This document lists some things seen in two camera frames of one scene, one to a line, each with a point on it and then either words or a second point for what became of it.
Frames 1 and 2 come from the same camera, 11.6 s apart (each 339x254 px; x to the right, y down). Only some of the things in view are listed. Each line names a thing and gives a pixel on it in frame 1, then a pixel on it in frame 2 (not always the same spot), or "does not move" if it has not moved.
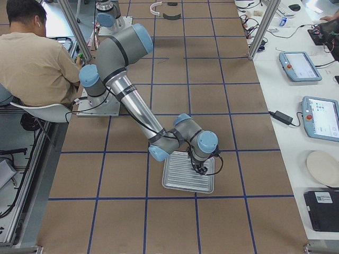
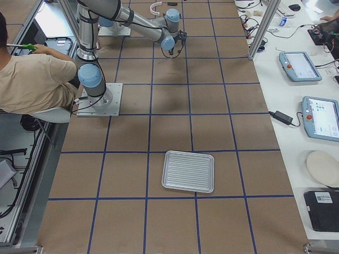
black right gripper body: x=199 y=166 → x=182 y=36
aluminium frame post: x=273 y=7 does not move
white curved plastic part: x=153 y=12 does not move
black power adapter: x=281 y=117 does not move
